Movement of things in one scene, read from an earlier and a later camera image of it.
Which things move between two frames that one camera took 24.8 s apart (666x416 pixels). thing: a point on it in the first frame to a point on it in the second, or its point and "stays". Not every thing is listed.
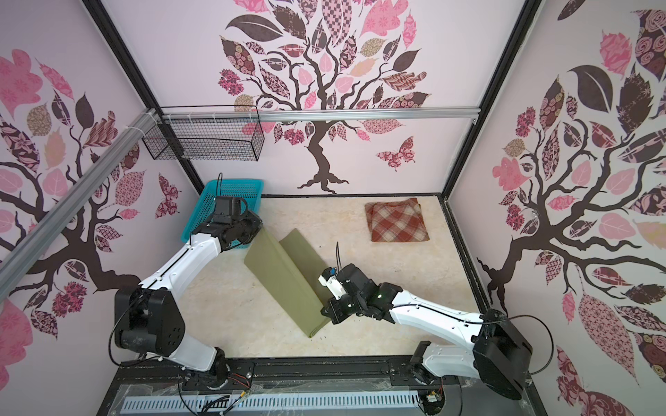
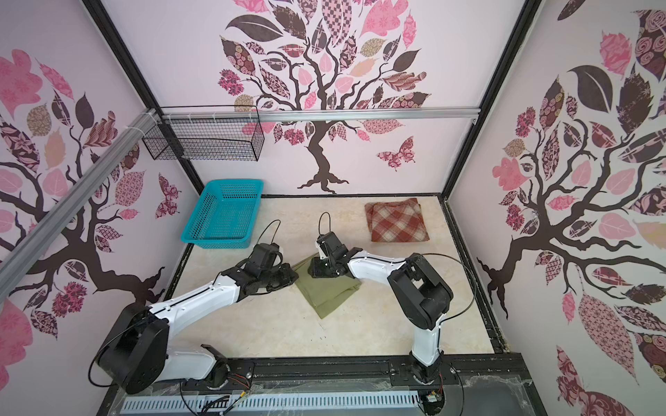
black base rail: (440, 394) stays
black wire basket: (225, 133) stays
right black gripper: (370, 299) to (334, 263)
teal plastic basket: (251, 190) stays
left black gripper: (257, 222) to (289, 277)
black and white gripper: (227, 206) to (264, 256)
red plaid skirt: (396, 221) stays
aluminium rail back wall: (311, 114) stays
